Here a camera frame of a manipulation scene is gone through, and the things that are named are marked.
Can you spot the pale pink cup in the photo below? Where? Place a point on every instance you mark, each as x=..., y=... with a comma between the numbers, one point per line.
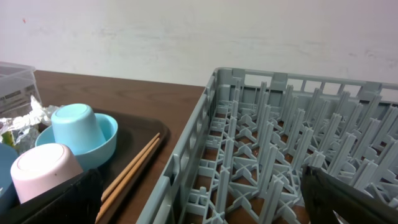
x=43, y=168

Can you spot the dark brown serving tray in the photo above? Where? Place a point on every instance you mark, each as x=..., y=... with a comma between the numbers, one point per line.
x=134, y=132

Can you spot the dark blue plate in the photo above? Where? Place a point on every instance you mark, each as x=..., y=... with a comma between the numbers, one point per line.
x=8, y=192

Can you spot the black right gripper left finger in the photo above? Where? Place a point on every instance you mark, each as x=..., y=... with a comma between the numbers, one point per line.
x=77, y=200

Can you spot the grey dishwasher rack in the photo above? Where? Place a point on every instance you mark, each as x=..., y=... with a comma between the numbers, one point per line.
x=241, y=156

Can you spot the foil wrapper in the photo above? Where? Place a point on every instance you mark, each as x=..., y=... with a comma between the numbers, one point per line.
x=21, y=132

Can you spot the light blue cup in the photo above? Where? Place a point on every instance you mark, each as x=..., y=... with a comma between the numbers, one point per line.
x=76, y=126

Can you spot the clear plastic bin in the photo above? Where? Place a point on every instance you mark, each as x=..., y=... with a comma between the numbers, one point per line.
x=18, y=84

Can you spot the wooden chopstick left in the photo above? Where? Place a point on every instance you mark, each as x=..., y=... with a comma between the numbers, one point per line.
x=124, y=172

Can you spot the wooden chopstick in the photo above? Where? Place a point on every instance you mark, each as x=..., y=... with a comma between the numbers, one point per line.
x=124, y=172
x=107, y=203

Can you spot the light blue bowl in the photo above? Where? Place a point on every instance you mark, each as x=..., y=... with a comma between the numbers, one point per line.
x=98, y=156

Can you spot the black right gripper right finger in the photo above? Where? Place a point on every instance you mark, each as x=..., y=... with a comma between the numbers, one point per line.
x=326, y=197

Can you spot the wooden chopstick right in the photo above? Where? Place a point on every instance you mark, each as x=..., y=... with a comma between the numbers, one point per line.
x=107, y=203

